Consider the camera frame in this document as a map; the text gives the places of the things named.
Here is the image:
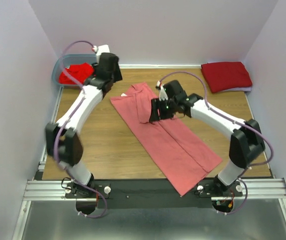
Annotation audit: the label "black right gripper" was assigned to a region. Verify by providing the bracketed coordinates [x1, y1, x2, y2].
[148, 97, 176, 123]

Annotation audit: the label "pink t-shirt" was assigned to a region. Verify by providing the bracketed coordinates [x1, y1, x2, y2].
[110, 82, 222, 196]

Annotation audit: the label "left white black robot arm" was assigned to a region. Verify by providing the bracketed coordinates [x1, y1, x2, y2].
[45, 52, 122, 198]

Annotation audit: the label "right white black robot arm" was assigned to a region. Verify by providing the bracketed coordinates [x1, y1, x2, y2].
[149, 80, 266, 196]

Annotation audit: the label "bright red crumpled t-shirts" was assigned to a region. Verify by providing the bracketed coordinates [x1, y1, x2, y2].
[58, 62, 94, 85]

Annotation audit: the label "dark red folded t-shirt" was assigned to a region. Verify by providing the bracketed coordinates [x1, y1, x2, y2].
[201, 61, 253, 94]

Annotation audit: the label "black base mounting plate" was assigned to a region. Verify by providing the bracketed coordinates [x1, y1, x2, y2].
[61, 178, 244, 210]

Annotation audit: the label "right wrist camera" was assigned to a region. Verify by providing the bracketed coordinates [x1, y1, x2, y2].
[155, 81, 168, 101]

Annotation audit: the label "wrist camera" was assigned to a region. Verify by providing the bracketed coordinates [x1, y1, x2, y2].
[92, 44, 110, 63]
[155, 81, 168, 101]

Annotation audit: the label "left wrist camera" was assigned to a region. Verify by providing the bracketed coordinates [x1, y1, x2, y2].
[92, 44, 110, 63]

